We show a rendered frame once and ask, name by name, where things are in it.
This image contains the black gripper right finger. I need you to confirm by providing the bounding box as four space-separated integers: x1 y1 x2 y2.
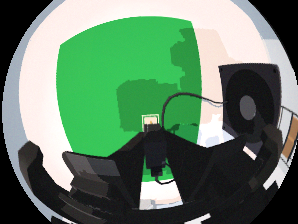
162 131 247 204

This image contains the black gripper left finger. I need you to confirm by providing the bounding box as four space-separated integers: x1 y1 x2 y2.
61 132 145 210

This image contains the green circuit board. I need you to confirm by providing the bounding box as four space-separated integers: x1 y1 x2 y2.
56 16 202 157

